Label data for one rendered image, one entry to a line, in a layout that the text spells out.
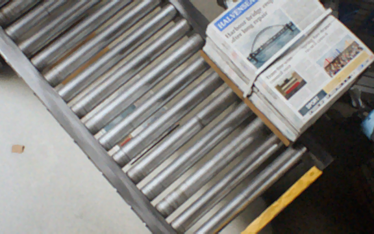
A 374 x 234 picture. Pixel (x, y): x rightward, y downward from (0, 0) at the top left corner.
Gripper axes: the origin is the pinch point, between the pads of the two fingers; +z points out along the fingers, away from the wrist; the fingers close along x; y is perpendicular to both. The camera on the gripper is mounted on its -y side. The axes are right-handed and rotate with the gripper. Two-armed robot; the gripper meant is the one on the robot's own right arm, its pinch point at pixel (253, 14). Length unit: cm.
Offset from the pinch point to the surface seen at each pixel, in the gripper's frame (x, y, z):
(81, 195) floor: -70, -86, -5
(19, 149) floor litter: -78, -87, -38
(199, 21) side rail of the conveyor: -14.9, -0.4, -8.9
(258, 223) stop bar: -44, -1, 49
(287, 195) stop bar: -32, 0, 48
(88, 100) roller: -57, -4, -11
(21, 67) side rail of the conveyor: -66, -5, -32
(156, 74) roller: -36.2, -2.5, -4.1
